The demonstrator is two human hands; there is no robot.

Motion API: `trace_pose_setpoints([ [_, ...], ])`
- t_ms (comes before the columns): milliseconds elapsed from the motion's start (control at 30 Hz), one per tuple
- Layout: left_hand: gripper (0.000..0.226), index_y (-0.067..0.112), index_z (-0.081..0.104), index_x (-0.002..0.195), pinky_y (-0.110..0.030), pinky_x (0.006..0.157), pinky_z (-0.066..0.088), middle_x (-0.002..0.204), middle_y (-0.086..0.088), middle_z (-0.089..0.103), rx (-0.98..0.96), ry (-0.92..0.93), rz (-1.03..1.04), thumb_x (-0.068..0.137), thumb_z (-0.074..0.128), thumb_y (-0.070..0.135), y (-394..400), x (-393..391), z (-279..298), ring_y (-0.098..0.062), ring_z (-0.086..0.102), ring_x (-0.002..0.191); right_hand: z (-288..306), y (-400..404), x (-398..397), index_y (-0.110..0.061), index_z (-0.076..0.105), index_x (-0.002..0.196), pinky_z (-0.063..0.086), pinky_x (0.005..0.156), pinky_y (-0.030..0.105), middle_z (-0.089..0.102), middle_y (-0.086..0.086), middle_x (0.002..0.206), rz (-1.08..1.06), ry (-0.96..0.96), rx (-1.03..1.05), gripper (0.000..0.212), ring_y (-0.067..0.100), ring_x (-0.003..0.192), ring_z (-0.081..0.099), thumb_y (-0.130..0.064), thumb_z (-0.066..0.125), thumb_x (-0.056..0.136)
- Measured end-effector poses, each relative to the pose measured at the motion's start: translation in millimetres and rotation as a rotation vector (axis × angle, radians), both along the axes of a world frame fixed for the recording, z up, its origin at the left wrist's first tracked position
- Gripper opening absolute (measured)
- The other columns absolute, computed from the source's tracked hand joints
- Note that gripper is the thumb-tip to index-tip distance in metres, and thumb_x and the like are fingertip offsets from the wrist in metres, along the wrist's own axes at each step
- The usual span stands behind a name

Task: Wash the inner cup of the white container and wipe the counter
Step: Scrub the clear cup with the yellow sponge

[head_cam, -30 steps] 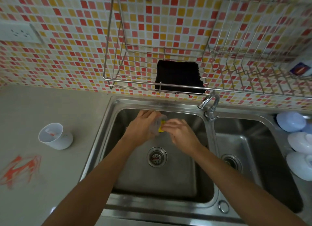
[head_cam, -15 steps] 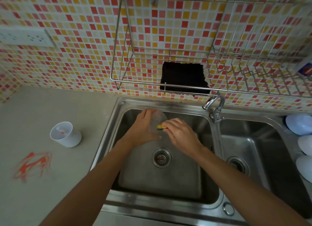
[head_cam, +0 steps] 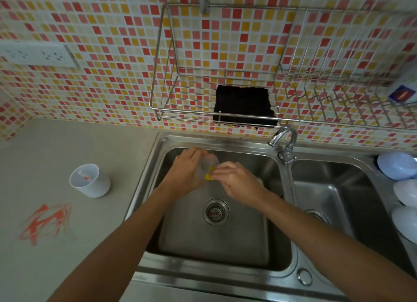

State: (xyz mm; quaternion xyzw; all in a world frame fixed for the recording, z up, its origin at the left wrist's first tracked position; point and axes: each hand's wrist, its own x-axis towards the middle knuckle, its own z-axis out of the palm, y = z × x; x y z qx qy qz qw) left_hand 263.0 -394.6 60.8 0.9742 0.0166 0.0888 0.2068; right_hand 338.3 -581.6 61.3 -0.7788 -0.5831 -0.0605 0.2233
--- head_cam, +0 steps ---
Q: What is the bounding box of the person's right hand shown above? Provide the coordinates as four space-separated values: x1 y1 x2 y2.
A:
210 161 268 206

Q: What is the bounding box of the person's left hand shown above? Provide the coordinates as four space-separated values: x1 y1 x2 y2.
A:
162 147 210 198

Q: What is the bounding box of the clear plastic cup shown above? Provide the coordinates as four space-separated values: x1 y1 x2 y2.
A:
195 152 220 181

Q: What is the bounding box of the person's left forearm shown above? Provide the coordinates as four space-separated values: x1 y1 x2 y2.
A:
47 181 184 302

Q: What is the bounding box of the person's right forearm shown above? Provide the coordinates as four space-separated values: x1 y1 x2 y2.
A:
257 189 417 302

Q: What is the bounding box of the large metal drain strainer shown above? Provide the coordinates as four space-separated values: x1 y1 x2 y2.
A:
203 198 230 226

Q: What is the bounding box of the chrome faucet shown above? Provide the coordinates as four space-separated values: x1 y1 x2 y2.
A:
267 124 298 165

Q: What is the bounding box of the black scouring cloth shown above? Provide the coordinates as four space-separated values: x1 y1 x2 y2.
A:
213 85 279 129

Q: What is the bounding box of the stainless steel double sink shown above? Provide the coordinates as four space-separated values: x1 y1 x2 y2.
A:
125 131 417 302

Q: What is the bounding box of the white plastic cup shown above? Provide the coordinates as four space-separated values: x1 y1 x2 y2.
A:
69 163 111 199

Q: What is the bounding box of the small metal drain strainer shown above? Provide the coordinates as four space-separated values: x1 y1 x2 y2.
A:
304 209 331 225

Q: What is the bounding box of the round metal sink cap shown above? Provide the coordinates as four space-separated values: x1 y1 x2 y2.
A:
296 267 313 287

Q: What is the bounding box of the light blue bowl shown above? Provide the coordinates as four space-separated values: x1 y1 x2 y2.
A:
377 152 417 181

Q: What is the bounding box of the white bowl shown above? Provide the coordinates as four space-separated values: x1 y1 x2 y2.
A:
391 206 417 244
393 179 417 207

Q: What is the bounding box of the white package with blue label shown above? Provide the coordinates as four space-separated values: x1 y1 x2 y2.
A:
387 60 417 104

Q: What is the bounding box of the metal wire dish rack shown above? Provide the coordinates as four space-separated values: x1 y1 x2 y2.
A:
149 0 417 132

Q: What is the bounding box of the white wall socket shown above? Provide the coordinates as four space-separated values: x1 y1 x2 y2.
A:
0 41 79 69

